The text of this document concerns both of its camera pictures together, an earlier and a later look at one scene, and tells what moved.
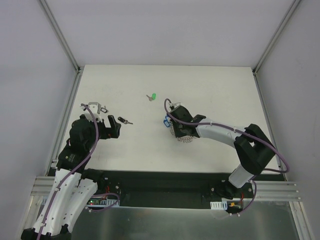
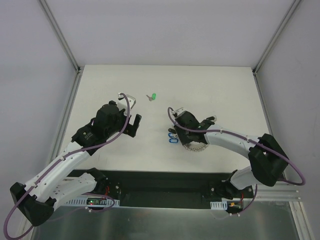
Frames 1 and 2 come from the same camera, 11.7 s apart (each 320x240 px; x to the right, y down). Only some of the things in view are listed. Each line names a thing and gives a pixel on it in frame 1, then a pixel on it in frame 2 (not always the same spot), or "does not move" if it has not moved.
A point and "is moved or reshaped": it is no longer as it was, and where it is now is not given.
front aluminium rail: (265, 190) does not move
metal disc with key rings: (186, 138) is moved or reshaped
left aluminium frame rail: (78, 68) does not move
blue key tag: (166, 123) → (171, 135)
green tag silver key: (153, 97) does not move
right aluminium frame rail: (280, 29) does not move
